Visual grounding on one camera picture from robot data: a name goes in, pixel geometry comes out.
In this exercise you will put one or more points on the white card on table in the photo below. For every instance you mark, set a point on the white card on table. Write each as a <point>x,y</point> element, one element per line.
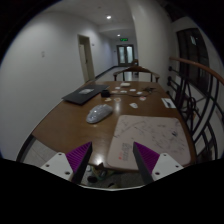
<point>134,105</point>

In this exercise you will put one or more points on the white computer mouse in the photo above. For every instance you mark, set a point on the white computer mouse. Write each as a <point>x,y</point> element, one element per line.
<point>98,113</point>

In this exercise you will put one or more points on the black metal stair railing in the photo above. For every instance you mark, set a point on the black metal stair railing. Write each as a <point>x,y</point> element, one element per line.
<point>194,88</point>

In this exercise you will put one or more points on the glass double door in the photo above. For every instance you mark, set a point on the glass double door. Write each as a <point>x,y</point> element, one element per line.
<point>125,54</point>

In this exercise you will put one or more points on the white paper booklet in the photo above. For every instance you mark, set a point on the white paper booklet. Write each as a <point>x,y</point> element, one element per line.
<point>168,103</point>

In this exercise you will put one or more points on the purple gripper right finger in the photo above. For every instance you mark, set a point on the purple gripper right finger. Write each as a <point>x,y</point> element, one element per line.
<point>153,166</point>

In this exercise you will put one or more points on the small black box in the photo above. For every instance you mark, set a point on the small black box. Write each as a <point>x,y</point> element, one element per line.
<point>105,94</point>

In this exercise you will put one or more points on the black laptop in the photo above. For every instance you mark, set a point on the black laptop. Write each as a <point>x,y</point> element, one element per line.
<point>84,94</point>

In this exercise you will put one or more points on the wooden chair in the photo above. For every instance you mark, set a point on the wooden chair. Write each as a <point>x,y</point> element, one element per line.
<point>137,69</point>

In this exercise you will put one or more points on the dark window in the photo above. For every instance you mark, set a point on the dark window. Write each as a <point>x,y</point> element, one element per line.
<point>192,47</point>

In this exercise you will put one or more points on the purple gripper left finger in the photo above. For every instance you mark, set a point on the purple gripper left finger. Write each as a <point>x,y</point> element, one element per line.
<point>70,166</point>

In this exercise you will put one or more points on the green exit sign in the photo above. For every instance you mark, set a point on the green exit sign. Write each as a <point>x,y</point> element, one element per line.
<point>123,39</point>

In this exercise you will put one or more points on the white side door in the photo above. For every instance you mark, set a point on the white side door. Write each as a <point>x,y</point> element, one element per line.
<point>83,62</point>

